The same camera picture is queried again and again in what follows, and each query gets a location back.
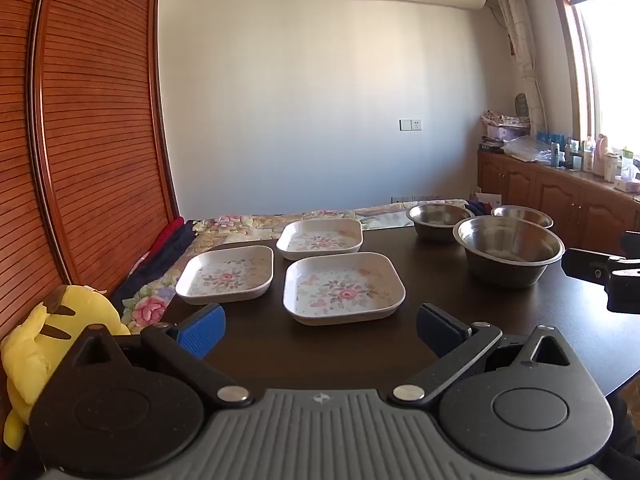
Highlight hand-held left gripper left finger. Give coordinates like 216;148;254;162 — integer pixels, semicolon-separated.
62;304;253;408

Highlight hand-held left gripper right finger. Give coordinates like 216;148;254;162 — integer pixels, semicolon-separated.
389;304;573;407

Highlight floral square plate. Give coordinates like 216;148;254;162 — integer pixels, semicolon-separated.
283;252;406;326
175;246;275;306
276;218;364;261

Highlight small shallow steel bowl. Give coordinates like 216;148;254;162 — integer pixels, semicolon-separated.
492;205;555;231

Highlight large steel bowl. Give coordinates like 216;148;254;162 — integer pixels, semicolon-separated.
453;216;566;289

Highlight medium steel bowl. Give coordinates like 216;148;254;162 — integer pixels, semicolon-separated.
406;203;476;241

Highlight wooden cabinet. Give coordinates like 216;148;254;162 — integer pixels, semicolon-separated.
477;150;640;271

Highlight dark blue cloth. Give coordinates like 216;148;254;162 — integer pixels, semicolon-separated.
110;220;198;311

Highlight red cloth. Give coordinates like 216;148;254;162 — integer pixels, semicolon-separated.
147;217;186;261

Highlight floral bedspread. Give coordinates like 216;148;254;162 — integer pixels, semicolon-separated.
122;203;481;323

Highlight clear plastic bags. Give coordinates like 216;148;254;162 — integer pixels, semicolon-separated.
502;135;556;163

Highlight pink box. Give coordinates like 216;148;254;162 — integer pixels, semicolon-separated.
486;126;528;142

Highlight yellow plush toy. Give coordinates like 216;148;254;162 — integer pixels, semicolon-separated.
0;285;132;450

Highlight floral fabric pile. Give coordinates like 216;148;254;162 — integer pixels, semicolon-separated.
481;109;531;128

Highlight window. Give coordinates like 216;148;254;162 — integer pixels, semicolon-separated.
570;0;640;147

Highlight patterned cream curtain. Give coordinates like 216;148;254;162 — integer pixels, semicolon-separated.
487;0;547;136

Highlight wooden louvered wardrobe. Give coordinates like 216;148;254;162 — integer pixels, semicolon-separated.
0;0;181;341

